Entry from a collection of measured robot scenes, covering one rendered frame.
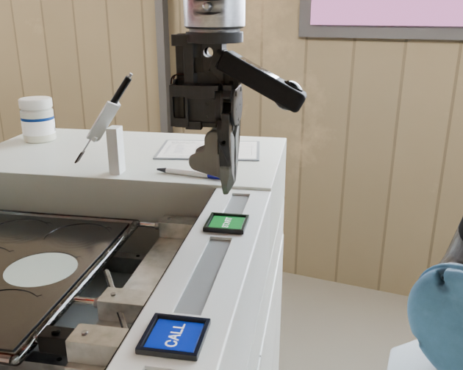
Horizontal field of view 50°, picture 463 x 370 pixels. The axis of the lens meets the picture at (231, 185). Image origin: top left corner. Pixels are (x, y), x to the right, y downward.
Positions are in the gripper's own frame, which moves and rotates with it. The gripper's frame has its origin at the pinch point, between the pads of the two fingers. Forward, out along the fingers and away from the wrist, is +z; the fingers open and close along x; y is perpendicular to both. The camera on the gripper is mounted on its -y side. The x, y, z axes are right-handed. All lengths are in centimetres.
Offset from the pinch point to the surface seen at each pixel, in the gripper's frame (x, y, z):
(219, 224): 0.9, 1.5, 5.5
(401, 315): -131, -51, 102
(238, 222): 0.0, -1.0, 5.5
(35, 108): -35, 49, -3
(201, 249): 8.2, 2.4, 6.0
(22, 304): 14.8, 23.8, 12.0
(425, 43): -149, -50, -10
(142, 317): 23.4, 4.7, 6.0
